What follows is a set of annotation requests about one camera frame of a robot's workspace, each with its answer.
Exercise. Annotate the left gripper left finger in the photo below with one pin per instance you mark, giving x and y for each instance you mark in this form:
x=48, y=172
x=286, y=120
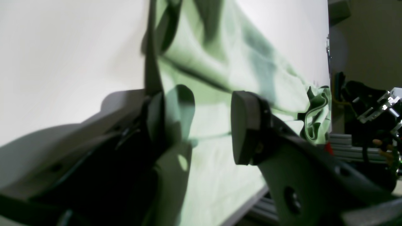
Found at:
x=127, y=165

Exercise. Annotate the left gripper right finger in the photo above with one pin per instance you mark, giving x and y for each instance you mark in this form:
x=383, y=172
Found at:
x=309, y=186

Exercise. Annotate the light green T-shirt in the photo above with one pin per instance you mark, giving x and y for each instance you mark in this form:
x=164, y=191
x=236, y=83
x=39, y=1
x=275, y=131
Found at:
x=225, y=75

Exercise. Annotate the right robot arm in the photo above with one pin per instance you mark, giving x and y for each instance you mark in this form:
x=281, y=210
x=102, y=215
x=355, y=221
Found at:
x=377, y=117

